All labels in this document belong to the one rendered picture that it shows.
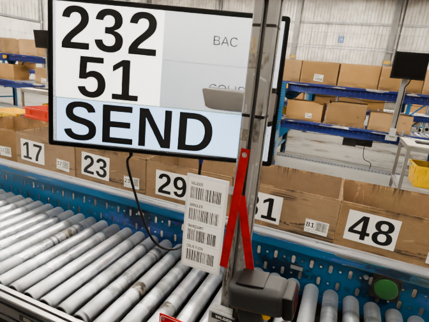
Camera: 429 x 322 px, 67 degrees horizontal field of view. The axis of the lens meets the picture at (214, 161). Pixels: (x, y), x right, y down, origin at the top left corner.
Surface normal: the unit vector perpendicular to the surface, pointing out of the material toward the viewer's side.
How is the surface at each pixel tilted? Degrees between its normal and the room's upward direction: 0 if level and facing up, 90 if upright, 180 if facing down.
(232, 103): 90
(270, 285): 8
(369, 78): 90
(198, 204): 90
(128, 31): 86
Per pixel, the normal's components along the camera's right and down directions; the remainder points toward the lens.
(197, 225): -0.38, 0.22
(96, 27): -0.04, 0.19
